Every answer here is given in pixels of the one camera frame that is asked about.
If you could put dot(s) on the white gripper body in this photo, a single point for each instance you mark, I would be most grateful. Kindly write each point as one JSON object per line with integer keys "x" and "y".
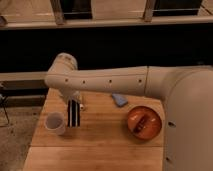
{"x": 67, "y": 95}

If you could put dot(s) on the black white striped eraser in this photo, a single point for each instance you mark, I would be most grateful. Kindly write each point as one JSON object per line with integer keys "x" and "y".
{"x": 73, "y": 110}

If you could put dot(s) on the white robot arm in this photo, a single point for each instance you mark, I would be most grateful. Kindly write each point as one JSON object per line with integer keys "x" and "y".
{"x": 186, "y": 93}

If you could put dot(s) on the white ceramic cup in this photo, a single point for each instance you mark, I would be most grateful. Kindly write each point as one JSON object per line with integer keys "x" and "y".
{"x": 55, "y": 123}

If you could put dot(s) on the white tube bottle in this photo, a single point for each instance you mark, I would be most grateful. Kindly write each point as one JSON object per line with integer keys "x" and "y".
{"x": 81, "y": 105}

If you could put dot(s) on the blue sponge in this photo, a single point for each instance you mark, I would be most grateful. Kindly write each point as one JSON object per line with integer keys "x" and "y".
{"x": 119, "y": 100}

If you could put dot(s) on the dark item in bowl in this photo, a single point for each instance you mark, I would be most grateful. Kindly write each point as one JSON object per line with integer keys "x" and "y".
{"x": 140, "y": 125}

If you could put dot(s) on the orange bowl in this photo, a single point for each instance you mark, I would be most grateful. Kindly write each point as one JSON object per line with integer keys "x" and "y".
{"x": 152, "y": 127}

